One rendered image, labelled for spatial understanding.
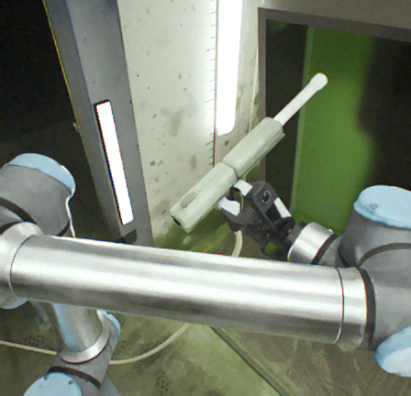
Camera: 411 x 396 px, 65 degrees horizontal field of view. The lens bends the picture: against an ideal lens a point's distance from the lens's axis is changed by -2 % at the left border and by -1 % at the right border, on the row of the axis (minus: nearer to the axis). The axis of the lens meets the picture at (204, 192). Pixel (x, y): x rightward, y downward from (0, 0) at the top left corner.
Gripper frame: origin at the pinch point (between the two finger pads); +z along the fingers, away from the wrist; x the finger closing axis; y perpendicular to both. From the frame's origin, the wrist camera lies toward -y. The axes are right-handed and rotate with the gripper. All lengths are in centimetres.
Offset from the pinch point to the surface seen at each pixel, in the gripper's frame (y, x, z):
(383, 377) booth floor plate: 147, 15, -54
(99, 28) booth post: -9, 22, 73
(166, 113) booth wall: 37, 31, 73
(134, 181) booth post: 54, 0, 73
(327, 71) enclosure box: 25, 70, 17
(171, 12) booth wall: 2, 52, 73
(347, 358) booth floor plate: 145, 10, -37
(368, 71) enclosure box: 23, 72, 3
